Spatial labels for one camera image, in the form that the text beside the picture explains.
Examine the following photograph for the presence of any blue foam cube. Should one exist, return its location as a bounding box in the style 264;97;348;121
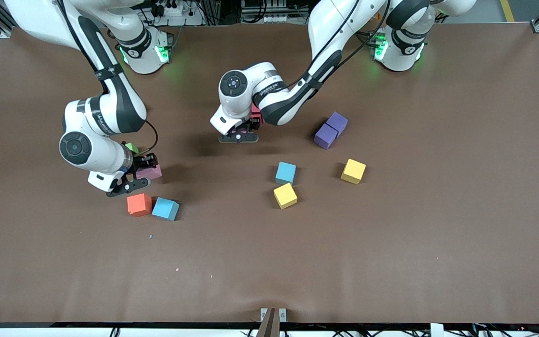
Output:
276;161;297;186
152;197;180;221

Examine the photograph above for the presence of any orange foam cube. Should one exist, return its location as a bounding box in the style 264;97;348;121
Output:
126;193;153;217

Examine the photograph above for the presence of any purple foam cube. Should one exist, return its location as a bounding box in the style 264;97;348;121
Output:
326;111;349;138
314;123;339;150

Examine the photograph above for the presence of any yellow foam cube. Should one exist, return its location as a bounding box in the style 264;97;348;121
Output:
341;158;367;185
273;183;298;210

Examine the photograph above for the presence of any large table mat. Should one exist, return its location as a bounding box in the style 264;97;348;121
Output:
0;23;539;326

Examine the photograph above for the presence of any brown wedge bar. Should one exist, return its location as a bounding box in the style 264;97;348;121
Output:
256;308;282;337

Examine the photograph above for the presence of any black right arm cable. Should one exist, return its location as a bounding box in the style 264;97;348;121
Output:
54;0;159;153

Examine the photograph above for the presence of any metal clamp bracket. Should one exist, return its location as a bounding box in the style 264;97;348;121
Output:
260;308;287;323

